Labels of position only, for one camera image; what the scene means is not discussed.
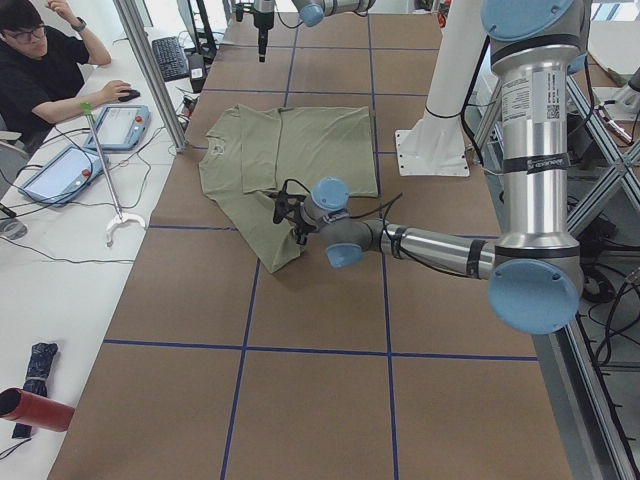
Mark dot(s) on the aluminium frame rack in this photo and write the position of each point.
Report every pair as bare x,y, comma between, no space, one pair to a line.
591,367

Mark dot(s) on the folded dark blue umbrella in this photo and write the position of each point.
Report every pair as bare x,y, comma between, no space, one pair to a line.
38,371

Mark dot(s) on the near teach pendant tablet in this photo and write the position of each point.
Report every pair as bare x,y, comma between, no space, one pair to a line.
63,178

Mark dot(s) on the grey tape roll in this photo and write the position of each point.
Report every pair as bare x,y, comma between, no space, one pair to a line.
12,229

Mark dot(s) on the white reacher grabber stick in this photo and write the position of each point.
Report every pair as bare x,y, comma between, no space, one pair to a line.
121,218

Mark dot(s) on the aluminium frame post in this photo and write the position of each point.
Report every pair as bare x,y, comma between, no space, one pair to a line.
135,32

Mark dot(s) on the person in black shirt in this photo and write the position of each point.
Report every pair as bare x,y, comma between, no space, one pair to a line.
40,70

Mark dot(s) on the black keyboard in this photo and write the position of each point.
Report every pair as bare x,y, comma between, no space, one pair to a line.
170,58

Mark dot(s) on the white pedestal column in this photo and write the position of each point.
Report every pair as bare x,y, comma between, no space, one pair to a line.
435,145

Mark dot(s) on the black power adapter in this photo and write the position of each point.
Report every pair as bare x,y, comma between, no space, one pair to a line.
197,72

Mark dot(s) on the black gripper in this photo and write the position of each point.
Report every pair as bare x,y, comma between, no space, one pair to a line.
261,22
302,224

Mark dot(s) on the green long-sleeve shirt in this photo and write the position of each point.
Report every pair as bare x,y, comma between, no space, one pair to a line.
252,154

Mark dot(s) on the far teach pendant tablet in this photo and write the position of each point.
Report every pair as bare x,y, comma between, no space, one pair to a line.
121,127

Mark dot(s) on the red cylinder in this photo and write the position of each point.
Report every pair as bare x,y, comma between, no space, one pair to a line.
34,410

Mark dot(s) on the teach pendant tablet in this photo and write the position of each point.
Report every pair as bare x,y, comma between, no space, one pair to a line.
63,178
121,127

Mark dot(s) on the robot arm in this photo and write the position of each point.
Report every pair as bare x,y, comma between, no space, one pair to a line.
533,269
310,13

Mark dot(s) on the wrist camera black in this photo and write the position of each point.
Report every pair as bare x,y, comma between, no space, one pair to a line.
242,9
287,206

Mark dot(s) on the black computer mouse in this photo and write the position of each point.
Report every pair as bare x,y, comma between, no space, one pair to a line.
129,95

